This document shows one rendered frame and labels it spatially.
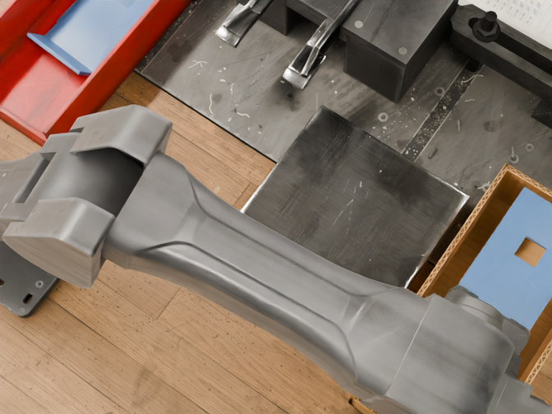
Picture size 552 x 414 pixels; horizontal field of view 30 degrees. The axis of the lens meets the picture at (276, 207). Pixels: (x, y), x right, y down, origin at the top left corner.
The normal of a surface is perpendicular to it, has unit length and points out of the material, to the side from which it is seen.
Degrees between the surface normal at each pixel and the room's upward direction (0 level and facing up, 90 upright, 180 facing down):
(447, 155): 0
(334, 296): 12
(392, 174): 0
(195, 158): 0
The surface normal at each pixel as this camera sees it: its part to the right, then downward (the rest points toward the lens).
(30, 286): -0.01, -0.35
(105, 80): 0.82, 0.54
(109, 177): 0.47, -0.07
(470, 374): 0.23, -0.22
